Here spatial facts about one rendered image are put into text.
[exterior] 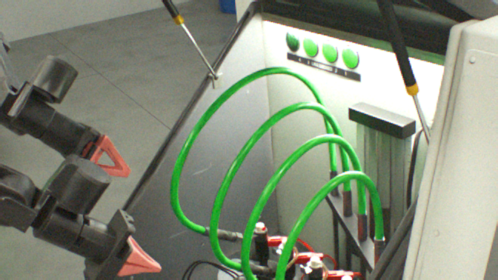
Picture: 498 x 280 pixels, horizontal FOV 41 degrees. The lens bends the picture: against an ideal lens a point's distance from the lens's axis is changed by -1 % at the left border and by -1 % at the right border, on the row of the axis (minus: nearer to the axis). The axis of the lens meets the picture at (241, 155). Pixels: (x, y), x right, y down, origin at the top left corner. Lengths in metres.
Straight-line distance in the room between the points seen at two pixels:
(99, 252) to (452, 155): 0.52
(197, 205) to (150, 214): 0.13
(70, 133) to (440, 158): 0.57
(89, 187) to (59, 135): 0.19
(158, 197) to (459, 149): 0.79
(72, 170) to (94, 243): 0.12
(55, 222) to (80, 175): 0.08
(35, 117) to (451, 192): 0.63
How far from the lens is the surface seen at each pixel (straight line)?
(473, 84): 0.95
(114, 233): 0.99
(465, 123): 0.96
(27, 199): 0.94
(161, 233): 1.59
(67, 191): 0.94
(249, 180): 1.69
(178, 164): 1.15
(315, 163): 1.58
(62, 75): 1.10
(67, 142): 1.09
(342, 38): 1.34
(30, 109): 1.08
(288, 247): 1.02
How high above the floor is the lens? 1.82
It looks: 26 degrees down
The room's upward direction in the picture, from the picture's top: 6 degrees counter-clockwise
